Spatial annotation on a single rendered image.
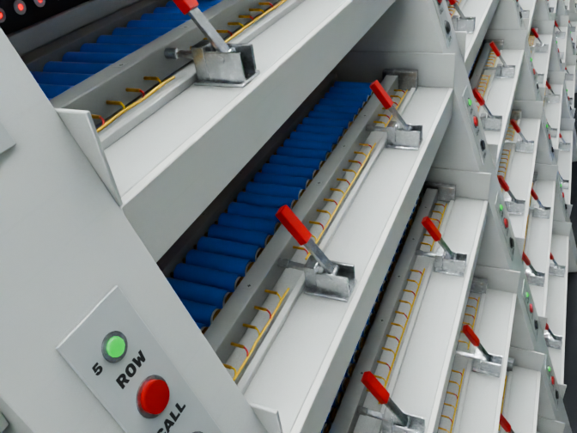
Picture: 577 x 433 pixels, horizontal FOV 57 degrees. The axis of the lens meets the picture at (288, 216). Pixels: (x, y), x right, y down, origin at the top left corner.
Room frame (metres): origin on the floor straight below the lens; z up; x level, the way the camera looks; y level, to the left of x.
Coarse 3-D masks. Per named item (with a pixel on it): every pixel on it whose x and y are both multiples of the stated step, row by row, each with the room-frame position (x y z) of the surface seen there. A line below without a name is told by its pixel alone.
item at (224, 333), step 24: (360, 120) 0.64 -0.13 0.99; (360, 144) 0.61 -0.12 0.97; (336, 168) 0.54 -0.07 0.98; (360, 168) 0.56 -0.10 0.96; (312, 192) 0.51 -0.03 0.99; (312, 216) 0.49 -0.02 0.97; (288, 240) 0.44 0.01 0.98; (264, 264) 0.42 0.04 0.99; (240, 288) 0.39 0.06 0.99; (264, 288) 0.40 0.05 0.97; (288, 288) 0.40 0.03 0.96; (240, 312) 0.37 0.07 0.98; (216, 336) 0.35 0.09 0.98; (240, 336) 0.36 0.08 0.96
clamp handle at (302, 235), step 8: (280, 208) 0.41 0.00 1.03; (288, 208) 0.41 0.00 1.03; (280, 216) 0.40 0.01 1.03; (288, 216) 0.40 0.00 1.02; (296, 216) 0.40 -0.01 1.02; (288, 224) 0.40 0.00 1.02; (296, 224) 0.40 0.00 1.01; (296, 232) 0.39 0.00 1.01; (304, 232) 0.40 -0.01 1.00; (296, 240) 0.40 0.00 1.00; (304, 240) 0.39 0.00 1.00; (312, 240) 0.40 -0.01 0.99; (312, 248) 0.39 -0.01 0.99; (320, 256) 0.39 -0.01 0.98; (320, 264) 0.39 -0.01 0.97; (328, 264) 0.39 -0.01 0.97; (328, 272) 0.39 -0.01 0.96
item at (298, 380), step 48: (432, 96) 0.72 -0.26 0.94; (432, 144) 0.62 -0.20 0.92; (336, 192) 0.54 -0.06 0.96; (384, 192) 0.52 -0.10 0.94; (336, 240) 0.46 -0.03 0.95; (384, 240) 0.44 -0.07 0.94; (288, 336) 0.36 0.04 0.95; (336, 336) 0.34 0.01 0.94; (288, 384) 0.31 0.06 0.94; (336, 384) 0.33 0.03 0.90; (288, 432) 0.27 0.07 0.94
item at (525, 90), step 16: (512, 0) 1.29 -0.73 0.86; (496, 16) 1.31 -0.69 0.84; (512, 16) 1.29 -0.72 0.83; (528, 48) 1.34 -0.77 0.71; (528, 64) 1.29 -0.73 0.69; (528, 80) 1.29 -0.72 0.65; (528, 96) 1.30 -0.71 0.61; (544, 128) 1.31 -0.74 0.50; (544, 144) 1.29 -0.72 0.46; (544, 160) 1.30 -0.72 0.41; (560, 208) 1.29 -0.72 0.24; (576, 256) 1.33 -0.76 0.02
